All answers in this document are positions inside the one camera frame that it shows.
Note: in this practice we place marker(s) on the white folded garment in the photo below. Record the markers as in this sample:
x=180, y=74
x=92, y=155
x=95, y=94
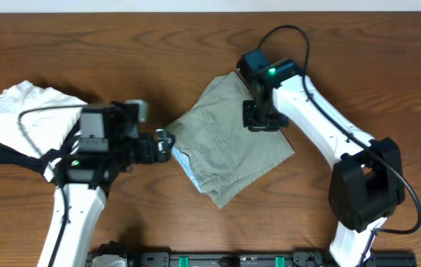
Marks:
x=34, y=119

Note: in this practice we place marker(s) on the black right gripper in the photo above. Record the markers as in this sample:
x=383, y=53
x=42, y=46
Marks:
x=251, y=122

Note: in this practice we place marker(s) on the black folded garment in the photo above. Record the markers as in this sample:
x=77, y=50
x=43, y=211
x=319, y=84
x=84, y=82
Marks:
x=9, y=156

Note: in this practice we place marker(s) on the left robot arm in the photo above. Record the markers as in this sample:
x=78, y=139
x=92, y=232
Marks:
x=109, y=144

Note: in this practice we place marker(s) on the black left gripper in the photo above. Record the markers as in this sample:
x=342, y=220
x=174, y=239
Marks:
x=154, y=147

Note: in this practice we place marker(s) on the grey-green shorts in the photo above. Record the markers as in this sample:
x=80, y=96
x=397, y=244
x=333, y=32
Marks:
x=219, y=155

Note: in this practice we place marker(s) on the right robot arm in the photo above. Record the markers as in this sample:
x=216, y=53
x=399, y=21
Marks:
x=363, y=192

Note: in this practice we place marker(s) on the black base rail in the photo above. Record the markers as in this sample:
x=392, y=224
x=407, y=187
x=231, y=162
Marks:
x=116, y=254

